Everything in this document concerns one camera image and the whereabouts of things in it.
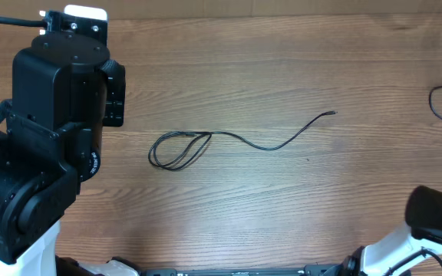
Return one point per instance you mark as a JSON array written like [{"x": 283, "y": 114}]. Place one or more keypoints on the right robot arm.
[{"x": 415, "y": 240}]

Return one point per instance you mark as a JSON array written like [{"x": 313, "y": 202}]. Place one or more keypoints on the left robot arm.
[{"x": 50, "y": 143}]

